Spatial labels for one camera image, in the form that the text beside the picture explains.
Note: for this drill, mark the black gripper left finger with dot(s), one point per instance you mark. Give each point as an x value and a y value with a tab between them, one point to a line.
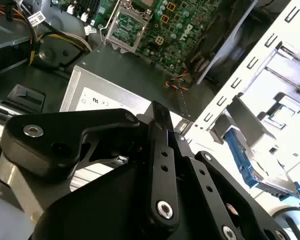
52	130

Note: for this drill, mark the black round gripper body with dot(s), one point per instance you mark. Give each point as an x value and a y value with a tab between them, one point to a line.
102	212

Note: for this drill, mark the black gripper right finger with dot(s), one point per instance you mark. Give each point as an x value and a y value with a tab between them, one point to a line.
202	175

